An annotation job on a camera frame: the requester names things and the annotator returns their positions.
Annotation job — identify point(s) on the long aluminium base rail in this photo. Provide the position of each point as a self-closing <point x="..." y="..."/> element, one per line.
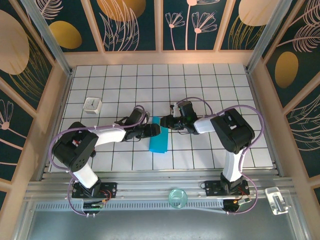
<point x="155" y="180"/>

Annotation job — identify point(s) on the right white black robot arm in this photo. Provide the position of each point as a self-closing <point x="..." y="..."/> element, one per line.
<point x="235" y="132"/>

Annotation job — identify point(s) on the clear green glass cup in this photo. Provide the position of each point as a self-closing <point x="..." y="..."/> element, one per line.
<point x="178" y="198"/>

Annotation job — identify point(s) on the grey metal sheet panel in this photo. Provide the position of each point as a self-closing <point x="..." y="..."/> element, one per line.
<point x="160" y="225"/>

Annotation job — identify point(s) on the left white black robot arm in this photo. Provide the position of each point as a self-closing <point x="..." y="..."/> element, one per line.
<point x="110" y="136"/>

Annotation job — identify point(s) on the aluminium table side rail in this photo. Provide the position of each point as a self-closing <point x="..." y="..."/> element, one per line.
<point x="258" y="100"/>
<point x="59" y="120"/>

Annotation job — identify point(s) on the clear acrylic block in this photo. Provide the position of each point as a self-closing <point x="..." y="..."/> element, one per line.
<point x="277" y="201"/>

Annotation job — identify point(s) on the white square clock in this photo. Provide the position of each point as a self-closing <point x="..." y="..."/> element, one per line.
<point x="92" y="105"/>

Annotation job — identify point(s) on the aluminium frame post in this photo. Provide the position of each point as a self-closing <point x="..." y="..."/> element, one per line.
<point x="47" y="37"/>
<point x="265" y="37"/>

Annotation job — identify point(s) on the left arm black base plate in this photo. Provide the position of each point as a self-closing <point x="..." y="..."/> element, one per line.
<point x="111" y="190"/>

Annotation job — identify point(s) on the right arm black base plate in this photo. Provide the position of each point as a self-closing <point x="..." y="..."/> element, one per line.
<point x="212" y="188"/>

